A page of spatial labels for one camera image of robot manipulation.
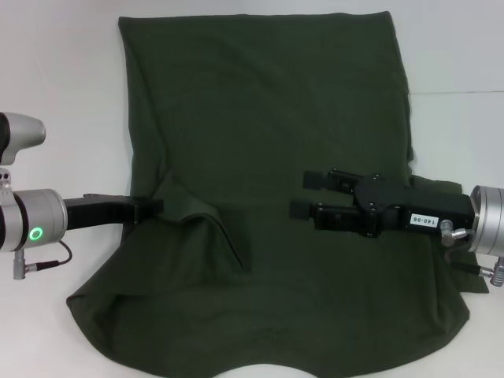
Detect dark green shirt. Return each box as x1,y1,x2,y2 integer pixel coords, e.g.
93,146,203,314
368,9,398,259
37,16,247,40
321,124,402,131
65,11,491,378

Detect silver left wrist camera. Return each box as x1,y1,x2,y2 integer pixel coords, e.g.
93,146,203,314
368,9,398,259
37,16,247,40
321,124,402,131
0,112,46,167

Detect right gripper cable with connectors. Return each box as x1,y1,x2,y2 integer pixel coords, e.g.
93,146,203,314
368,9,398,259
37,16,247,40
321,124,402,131
439,220,504,289

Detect left gripper cable with connector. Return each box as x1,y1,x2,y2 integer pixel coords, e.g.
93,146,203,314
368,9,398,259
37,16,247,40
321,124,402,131
13,240,73,281

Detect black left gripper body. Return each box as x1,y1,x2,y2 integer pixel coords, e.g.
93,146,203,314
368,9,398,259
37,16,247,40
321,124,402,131
63,191,138,231

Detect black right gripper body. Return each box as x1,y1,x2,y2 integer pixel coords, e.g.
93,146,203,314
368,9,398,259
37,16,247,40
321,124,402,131
352,174,476,240

